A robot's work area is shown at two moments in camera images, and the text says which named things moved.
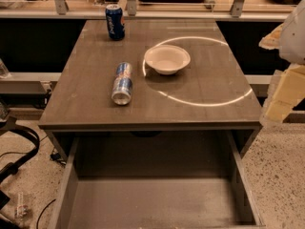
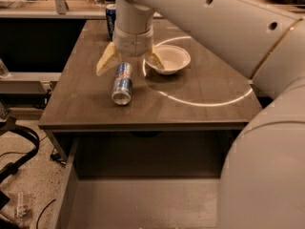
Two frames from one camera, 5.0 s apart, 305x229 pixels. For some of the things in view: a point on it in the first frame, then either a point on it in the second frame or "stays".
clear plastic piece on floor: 21,208 stays
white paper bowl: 167,59 stays
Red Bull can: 122,88 stays
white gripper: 294,37 -> 133,45
